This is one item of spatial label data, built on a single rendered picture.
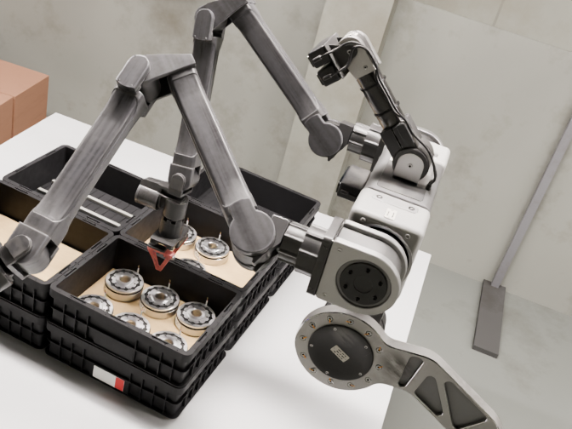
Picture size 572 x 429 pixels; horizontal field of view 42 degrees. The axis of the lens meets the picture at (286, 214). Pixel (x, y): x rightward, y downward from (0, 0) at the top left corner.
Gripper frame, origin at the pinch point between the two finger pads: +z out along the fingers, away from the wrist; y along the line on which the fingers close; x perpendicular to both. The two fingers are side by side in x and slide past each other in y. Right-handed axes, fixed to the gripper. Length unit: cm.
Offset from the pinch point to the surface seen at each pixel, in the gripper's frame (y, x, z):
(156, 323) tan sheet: 6.1, 3.3, 15.2
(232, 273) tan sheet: -25.7, 12.8, 14.7
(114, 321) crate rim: 21.3, -2.0, 5.6
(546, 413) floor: -124, 144, 95
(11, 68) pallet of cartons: -181, -164, 59
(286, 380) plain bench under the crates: -6.7, 39.2, 27.6
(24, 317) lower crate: 18.6, -27.1, 18.7
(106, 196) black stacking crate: -40, -36, 15
